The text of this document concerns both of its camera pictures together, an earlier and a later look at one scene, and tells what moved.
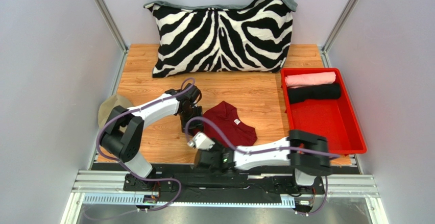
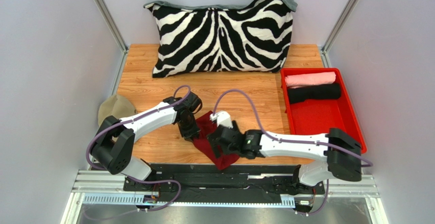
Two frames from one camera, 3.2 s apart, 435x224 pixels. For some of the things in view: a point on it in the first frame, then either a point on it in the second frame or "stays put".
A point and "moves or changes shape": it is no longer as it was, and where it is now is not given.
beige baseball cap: x=107 y=106 stays put
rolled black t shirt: x=321 y=92 stays put
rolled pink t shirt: x=295 y=81 stays put
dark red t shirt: x=226 y=116 moves or changes shape
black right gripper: x=201 y=158 -> x=217 y=141
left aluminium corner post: x=105 y=11 stays put
